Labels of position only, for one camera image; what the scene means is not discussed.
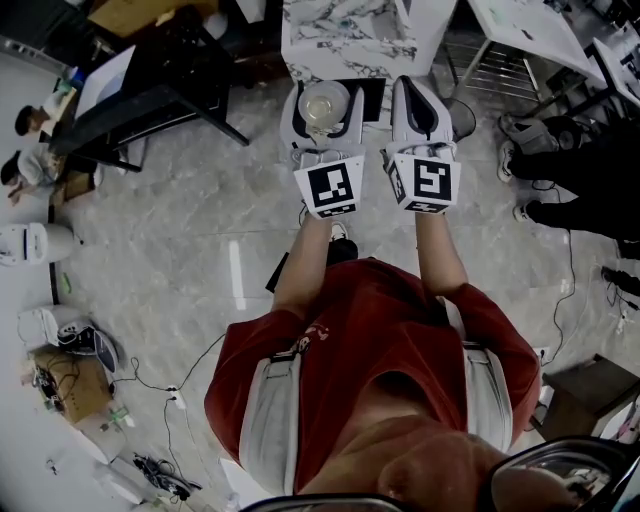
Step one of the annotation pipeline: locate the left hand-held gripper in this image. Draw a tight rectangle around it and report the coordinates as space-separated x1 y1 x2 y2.
279 81 367 221

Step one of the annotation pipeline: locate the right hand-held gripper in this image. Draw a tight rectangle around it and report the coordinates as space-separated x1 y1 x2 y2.
382 74 464 217

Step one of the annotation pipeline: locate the clear plastic bottle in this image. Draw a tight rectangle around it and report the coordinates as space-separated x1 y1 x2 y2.
297 79 352 137

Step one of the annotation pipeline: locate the person's right forearm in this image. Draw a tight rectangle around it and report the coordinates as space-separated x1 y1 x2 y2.
414 209 469 299

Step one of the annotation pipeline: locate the person's left forearm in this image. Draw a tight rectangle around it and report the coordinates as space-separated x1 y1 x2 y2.
272 213 337 321

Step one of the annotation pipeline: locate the marble sink counter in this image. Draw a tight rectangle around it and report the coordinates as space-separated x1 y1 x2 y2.
280 0 459 85

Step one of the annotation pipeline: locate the black mat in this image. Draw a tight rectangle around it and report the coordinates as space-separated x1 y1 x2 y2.
339 77 388 124

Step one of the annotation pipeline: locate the metal rack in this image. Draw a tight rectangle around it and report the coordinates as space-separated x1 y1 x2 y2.
441 38 542 105

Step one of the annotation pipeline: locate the grey bag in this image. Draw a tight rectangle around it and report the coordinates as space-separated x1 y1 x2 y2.
499 114 560 156

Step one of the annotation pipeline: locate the black table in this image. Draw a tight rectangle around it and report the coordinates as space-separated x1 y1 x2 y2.
48 27 251 174

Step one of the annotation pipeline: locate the white table with markers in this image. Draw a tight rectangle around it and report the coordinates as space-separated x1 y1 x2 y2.
591 35 640 110

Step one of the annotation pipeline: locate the person's red shirt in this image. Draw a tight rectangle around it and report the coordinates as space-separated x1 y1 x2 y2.
203 256 544 497

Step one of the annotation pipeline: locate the white board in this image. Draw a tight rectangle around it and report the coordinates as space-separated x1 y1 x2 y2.
73 44 138 121

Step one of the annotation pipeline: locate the white power strip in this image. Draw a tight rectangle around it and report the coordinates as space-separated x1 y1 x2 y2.
164 384 189 412

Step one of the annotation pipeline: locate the wooden stool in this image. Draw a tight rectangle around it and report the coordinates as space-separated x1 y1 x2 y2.
528 352 640 445

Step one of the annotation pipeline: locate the person's face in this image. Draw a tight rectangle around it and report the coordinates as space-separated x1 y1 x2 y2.
299 414 591 512

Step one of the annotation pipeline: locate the cardboard box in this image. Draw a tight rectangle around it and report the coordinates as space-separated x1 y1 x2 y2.
28 346 115 427

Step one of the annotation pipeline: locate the black cable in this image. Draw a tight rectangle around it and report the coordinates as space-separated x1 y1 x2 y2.
540 227 579 369

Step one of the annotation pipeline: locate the grey right shoulder strap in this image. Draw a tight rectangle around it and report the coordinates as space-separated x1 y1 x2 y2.
438 296 516 452

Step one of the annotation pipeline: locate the grey shoulder strap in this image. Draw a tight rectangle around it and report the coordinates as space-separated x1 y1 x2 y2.
438 296 516 452
238 348 304 497

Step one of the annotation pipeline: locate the grey left shoulder strap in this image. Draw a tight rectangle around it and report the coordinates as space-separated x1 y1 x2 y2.
238 348 304 497

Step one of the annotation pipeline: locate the pile of black cables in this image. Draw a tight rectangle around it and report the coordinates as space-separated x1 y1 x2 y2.
131 451 204 502

